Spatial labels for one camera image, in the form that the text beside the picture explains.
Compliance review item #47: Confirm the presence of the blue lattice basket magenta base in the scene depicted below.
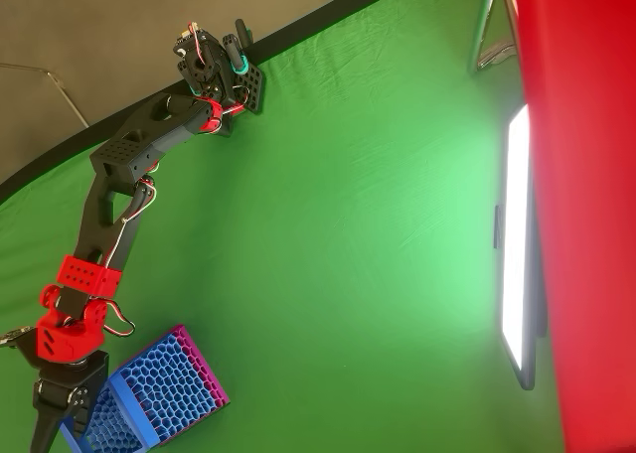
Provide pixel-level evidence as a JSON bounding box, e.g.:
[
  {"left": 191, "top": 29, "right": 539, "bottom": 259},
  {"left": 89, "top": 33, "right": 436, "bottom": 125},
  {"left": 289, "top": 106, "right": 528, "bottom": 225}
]
[{"left": 59, "top": 323, "right": 231, "bottom": 453}]

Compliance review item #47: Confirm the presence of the green table cloth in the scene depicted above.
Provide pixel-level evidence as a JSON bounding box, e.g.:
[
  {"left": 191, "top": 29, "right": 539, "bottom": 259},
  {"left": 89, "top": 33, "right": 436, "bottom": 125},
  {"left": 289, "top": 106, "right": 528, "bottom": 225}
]
[{"left": 0, "top": 0, "right": 567, "bottom": 453}]

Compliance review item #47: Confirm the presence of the black teal table clamp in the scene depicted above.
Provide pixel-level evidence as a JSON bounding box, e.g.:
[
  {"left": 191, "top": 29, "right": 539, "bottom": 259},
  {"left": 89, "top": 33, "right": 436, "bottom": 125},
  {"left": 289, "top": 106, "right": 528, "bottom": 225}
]
[{"left": 222, "top": 18, "right": 254, "bottom": 76}]

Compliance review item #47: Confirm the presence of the white LED light panel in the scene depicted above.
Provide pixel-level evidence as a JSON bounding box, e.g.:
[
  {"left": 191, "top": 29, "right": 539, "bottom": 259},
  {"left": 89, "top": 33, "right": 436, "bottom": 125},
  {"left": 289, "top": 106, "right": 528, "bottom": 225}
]
[{"left": 494, "top": 102, "right": 548, "bottom": 392}]

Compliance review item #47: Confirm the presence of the chrome tube stand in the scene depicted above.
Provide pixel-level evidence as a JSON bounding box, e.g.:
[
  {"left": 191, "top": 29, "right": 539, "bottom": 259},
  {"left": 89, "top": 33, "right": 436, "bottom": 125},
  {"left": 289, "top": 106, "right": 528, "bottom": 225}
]
[{"left": 466, "top": 0, "right": 518, "bottom": 76}]

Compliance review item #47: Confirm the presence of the red blurred foreground object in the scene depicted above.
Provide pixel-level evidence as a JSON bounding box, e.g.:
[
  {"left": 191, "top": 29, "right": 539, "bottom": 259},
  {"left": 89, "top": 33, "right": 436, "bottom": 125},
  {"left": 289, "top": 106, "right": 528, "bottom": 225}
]
[{"left": 509, "top": 0, "right": 636, "bottom": 453}]

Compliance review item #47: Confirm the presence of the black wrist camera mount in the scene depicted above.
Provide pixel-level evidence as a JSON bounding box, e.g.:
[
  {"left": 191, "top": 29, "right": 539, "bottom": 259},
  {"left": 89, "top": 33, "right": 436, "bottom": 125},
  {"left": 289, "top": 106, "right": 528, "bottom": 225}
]
[{"left": 0, "top": 325, "right": 41, "bottom": 370}]

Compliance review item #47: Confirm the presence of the thin grey floor cable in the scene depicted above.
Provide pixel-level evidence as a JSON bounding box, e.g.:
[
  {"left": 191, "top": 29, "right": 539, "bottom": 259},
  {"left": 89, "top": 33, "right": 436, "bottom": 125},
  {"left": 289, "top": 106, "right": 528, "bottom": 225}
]
[{"left": 0, "top": 63, "right": 90, "bottom": 129}]

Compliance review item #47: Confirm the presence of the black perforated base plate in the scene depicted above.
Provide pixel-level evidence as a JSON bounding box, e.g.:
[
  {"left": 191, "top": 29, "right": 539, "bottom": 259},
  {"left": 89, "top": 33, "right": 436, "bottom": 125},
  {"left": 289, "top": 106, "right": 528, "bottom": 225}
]
[{"left": 231, "top": 63, "right": 267, "bottom": 114}]

